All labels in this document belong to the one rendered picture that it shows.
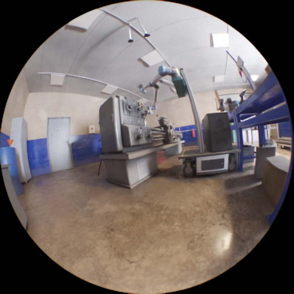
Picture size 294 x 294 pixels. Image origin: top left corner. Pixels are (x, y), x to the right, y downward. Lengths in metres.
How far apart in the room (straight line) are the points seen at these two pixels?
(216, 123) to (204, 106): 5.06
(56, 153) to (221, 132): 4.65
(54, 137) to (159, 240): 4.19
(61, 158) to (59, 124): 1.35
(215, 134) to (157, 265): 1.35
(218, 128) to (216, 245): 1.21
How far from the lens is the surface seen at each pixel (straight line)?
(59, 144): 4.14
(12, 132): 3.69
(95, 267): 0.65
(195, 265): 0.57
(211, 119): 1.31
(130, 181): 1.21
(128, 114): 1.31
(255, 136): 5.80
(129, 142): 1.07
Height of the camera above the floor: 0.55
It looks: 2 degrees down
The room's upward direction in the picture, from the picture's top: 8 degrees counter-clockwise
